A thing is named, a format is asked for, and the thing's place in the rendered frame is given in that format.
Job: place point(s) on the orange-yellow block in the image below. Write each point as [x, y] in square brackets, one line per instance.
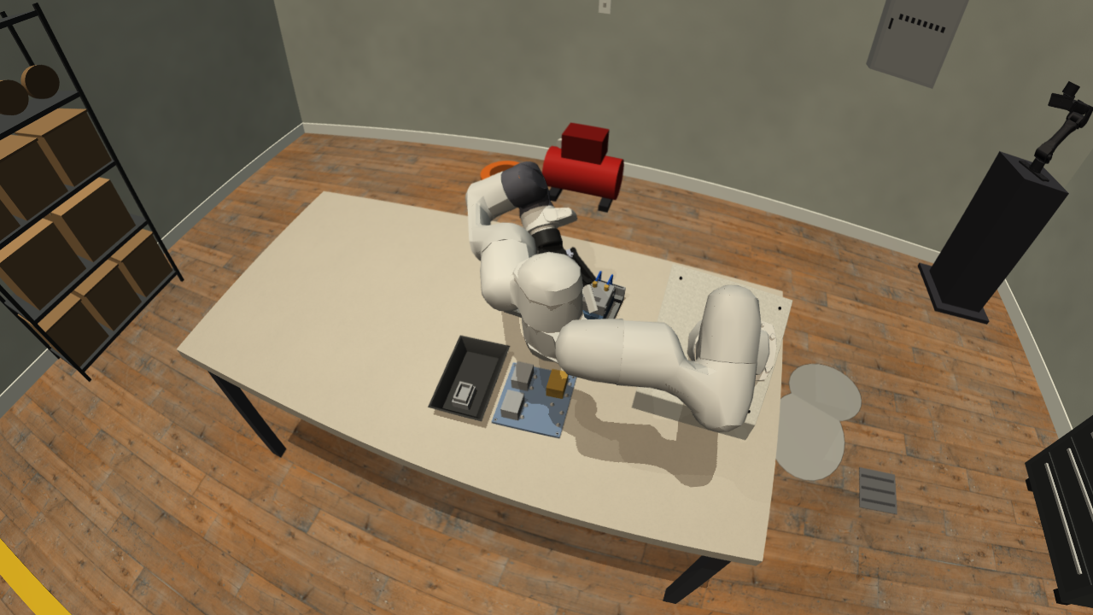
[557, 384]

